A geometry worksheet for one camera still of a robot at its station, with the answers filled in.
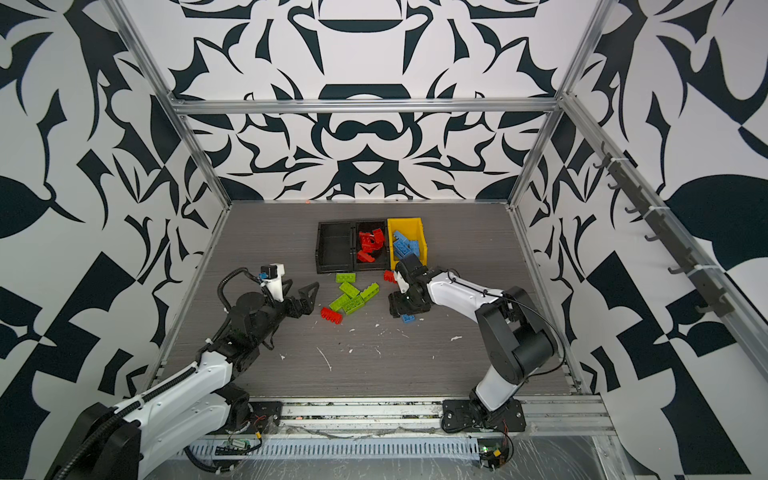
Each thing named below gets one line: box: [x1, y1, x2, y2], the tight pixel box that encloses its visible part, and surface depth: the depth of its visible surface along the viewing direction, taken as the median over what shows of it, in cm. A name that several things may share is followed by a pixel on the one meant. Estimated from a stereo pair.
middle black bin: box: [353, 218, 390, 272], surface depth 104 cm
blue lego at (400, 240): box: [394, 230, 410, 247], surface depth 106 cm
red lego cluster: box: [359, 228, 384, 254], surface depth 107 cm
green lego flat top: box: [336, 273, 356, 283], surface depth 101 cm
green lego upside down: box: [342, 294, 365, 315], surface depth 95 cm
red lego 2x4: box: [372, 228, 385, 248], surface depth 107 cm
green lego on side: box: [360, 282, 380, 302], surface depth 96 cm
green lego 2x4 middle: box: [339, 282, 360, 298], surface depth 97 cm
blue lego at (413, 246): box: [404, 240, 419, 257], surface depth 107 cm
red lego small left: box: [320, 307, 343, 325], surface depth 92 cm
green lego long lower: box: [329, 294, 353, 315], surface depth 95 cm
